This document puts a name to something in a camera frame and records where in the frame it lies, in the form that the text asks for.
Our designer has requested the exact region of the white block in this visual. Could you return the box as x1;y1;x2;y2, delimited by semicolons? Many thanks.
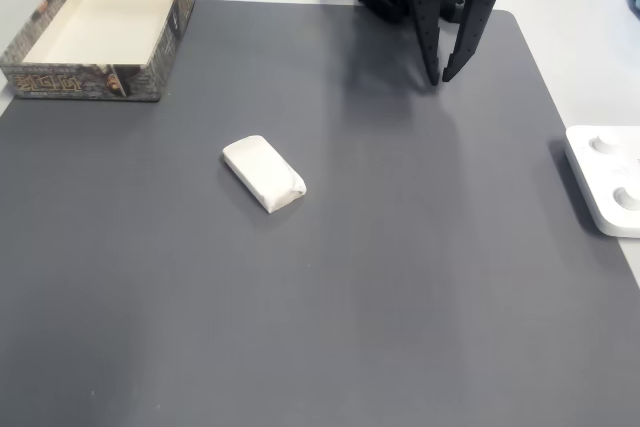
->
221;134;307;215

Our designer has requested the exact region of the printed cardboard box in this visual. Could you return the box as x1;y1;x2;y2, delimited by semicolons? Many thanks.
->
0;0;196;103

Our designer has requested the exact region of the white plastic stand base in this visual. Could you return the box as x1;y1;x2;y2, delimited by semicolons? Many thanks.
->
564;125;640;238

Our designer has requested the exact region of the grey table mat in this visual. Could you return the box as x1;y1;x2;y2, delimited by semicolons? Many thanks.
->
0;0;640;427

